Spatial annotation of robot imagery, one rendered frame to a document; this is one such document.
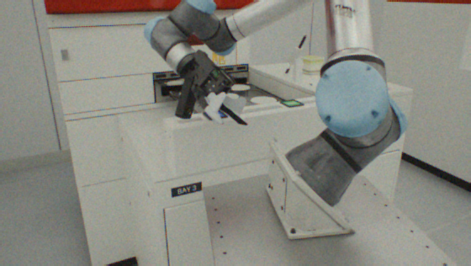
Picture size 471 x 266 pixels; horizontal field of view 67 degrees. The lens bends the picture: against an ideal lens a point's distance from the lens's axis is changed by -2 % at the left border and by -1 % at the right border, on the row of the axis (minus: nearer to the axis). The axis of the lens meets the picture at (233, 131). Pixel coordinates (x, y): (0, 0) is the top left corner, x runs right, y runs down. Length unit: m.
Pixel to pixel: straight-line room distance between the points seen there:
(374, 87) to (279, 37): 2.95
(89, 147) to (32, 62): 1.51
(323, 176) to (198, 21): 0.49
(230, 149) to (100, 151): 0.73
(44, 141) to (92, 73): 1.72
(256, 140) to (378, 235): 0.43
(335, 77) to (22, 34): 2.58
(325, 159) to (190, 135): 0.38
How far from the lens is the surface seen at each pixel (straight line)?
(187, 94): 0.89
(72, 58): 1.48
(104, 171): 1.64
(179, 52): 0.90
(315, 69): 1.55
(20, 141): 3.16
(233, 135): 1.01
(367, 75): 0.62
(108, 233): 1.80
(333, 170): 0.74
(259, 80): 1.61
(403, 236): 0.84
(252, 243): 0.75
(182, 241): 1.11
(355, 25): 0.70
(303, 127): 1.13
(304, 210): 0.74
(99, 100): 1.52
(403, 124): 0.77
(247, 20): 0.99
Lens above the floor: 1.29
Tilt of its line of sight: 22 degrees down
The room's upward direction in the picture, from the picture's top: straight up
